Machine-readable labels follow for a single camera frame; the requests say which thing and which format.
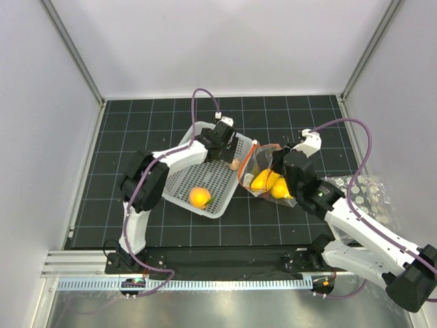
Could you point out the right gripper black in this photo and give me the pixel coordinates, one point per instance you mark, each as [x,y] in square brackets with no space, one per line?
[278,159]

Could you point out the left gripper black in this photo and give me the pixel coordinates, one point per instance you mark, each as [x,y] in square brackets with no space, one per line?
[227,154]

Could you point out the yellow toy pear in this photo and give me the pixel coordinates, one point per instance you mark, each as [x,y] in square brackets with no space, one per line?
[279,189]

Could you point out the yellow toy mango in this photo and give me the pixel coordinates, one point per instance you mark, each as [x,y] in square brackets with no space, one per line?
[265,180]

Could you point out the clear zip bag orange zipper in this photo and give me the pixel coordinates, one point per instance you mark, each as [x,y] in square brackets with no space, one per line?
[258,159]

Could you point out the white perforated plastic basket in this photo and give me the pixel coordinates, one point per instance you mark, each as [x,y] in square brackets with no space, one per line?
[215,176]

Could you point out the orange toy with leaf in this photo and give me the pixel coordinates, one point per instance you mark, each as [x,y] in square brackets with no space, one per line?
[200,198]

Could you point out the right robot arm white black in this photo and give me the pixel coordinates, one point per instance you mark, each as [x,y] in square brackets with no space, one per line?
[404,270]

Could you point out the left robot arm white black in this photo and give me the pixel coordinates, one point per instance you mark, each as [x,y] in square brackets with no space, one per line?
[144,181]

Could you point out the black grid mat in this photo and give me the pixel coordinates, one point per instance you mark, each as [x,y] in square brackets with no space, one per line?
[130,125]

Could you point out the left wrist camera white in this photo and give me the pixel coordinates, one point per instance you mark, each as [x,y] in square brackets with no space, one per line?
[226,120]

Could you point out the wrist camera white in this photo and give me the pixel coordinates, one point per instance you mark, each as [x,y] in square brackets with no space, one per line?
[226,120]
[310,144]

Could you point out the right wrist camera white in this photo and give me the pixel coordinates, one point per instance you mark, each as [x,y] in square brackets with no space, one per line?
[310,144]

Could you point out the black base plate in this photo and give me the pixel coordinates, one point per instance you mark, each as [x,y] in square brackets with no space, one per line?
[225,263]

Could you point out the white slotted cable duct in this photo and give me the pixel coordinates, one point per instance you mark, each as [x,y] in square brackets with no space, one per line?
[124,284]

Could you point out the right aluminium frame post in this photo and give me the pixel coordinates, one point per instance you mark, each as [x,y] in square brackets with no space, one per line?
[389,14]

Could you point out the aluminium frame post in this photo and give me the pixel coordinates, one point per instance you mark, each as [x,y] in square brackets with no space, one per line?
[389,14]
[71,48]

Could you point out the left aluminium frame post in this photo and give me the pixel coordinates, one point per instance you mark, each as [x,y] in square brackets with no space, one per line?
[71,48]

